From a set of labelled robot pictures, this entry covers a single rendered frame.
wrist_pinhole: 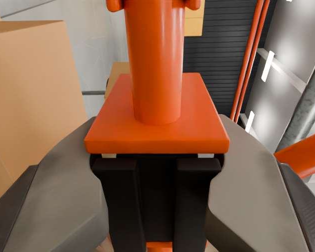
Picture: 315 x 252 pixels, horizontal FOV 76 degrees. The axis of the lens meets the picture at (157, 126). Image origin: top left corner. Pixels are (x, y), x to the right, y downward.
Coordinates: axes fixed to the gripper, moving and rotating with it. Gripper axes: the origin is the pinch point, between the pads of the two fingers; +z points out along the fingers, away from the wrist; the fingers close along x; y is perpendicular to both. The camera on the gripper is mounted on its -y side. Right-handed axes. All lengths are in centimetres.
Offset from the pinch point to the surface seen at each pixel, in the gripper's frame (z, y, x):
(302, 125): 456, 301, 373
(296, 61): 773, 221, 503
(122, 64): 217, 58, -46
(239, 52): 1066, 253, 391
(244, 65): 767, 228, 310
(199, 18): 725, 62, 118
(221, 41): 1064, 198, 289
